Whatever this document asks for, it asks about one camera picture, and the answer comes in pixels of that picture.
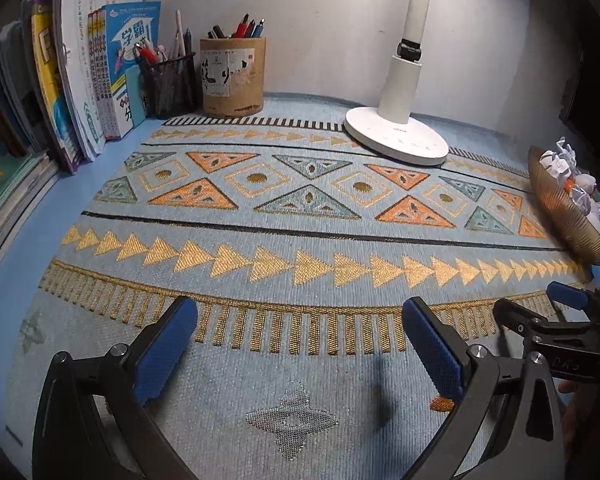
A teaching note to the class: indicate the red spined book set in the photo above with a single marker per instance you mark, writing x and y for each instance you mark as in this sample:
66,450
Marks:
97,75

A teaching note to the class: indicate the blue patterned woven mat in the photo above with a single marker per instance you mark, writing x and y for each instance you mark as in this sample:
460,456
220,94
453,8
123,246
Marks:
280,220

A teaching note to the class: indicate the white desk lamp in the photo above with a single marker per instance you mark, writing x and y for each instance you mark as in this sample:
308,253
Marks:
410,85

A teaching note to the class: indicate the stack of green notebooks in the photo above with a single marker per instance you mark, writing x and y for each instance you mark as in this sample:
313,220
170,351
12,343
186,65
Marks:
5,185

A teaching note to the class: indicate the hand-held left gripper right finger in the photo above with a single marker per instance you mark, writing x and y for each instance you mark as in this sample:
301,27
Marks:
432,350

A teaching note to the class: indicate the yellow purple book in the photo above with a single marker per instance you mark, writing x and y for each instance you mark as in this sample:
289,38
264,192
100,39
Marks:
47,85

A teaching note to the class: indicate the teal thin notebook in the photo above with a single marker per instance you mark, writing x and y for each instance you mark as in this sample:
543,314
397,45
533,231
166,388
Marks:
136,95

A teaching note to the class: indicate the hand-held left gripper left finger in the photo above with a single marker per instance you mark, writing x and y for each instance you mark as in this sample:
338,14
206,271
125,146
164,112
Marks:
167,345

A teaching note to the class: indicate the bamboo cylinder pen holder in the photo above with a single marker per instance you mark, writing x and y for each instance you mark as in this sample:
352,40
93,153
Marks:
232,80

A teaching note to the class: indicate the golden woven bowl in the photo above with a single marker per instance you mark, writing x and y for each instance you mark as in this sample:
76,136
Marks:
565,220

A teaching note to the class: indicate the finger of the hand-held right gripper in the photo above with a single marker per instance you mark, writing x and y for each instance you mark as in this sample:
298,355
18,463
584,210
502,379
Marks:
567,296
517,317

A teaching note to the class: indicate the large grid paper ball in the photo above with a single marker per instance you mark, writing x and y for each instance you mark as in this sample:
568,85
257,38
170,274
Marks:
592,205

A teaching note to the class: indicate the bundle of black red pens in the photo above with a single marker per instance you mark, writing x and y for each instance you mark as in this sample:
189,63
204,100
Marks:
240,27

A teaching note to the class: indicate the bundle of pink pens pencils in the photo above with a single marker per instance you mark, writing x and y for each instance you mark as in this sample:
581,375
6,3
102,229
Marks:
165,45

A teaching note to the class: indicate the row of dark books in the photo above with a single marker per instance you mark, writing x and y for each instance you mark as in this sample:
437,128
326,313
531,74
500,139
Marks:
10,85

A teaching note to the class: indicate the black mesh pen cup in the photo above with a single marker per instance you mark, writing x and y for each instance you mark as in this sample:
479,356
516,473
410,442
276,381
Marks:
172,87

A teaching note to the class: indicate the person's right hand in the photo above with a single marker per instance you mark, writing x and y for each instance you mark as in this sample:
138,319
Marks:
568,387

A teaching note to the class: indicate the black monitor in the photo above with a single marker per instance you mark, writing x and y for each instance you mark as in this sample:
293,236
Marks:
595,35

